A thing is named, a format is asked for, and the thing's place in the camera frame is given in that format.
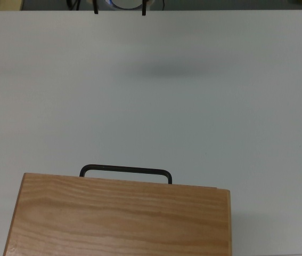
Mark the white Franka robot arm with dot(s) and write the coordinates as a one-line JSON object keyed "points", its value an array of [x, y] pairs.
{"points": [[126, 3]]}

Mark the wooden drawer cabinet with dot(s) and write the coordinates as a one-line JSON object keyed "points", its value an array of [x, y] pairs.
{"points": [[118, 221]]}

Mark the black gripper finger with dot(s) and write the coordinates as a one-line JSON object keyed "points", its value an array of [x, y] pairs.
{"points": [[143, 10], [95, 9]]}

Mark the black chair base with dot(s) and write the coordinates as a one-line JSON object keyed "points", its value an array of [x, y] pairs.
{"points": [[73, 4]]}

